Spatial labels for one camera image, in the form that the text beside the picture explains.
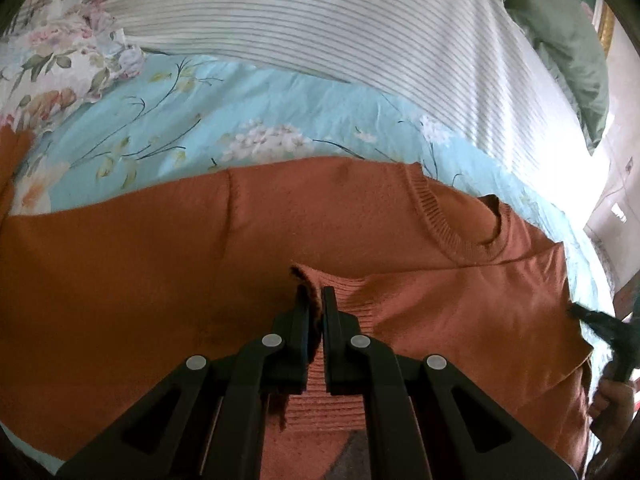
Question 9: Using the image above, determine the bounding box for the rust orange knit sweater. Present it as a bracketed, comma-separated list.
[1, 127, 591, 470]

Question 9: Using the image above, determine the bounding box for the right hand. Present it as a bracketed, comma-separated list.
[588, 378, 636, 436]

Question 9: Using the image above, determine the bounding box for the light blue floral bedsheet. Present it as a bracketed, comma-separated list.
[1, 54, 613, 472]

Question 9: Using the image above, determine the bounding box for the green blanket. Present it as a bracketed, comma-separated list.
[501, 0, 610, 152]

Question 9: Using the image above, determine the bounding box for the white striped duvet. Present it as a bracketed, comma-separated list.
[105, 0, 604, 223]

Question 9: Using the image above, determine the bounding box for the white floral pillow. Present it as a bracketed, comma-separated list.
[1, 0, 144, 134]

